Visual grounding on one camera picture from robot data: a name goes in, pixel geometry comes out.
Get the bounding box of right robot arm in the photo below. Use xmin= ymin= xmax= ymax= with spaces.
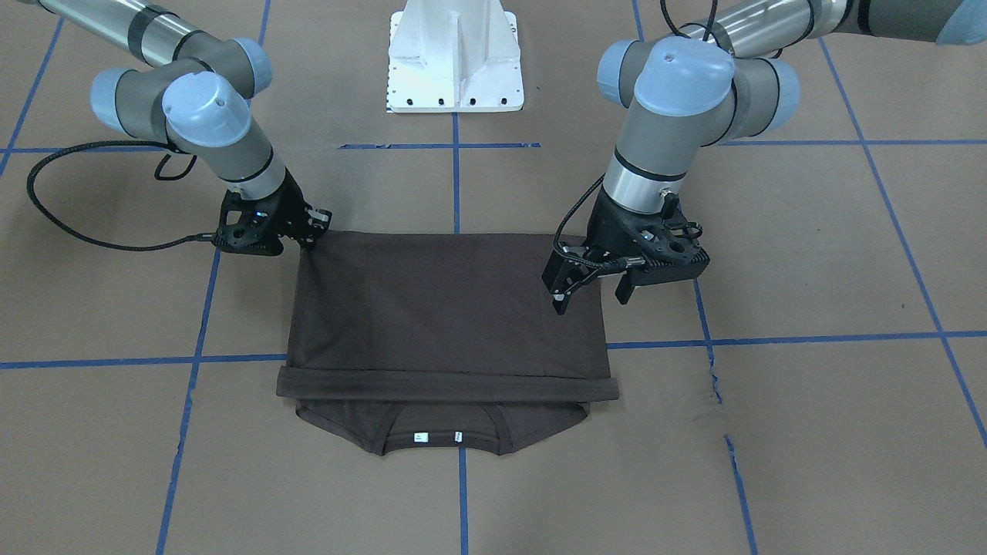
xmin=40 ymin=1 xmax=332 ymax=256

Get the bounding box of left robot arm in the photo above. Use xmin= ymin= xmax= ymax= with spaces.
xmin=542 ymin=1 xmax=985 ymax=314

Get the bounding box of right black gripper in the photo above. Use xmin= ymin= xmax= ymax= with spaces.
xmin=213 ymin=172 xmax=332 ymax=255

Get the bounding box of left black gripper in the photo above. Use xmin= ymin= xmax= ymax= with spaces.
xmin=542 ymin=192 xmax=711 ymax=315

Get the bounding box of brown t-shirt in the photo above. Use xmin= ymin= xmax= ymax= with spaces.
xmin=276 ymin=231 xmax=620 ymax=456

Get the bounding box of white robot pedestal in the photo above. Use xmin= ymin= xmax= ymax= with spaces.
xmin=386 ymin=1 xmax=525 ymax=113

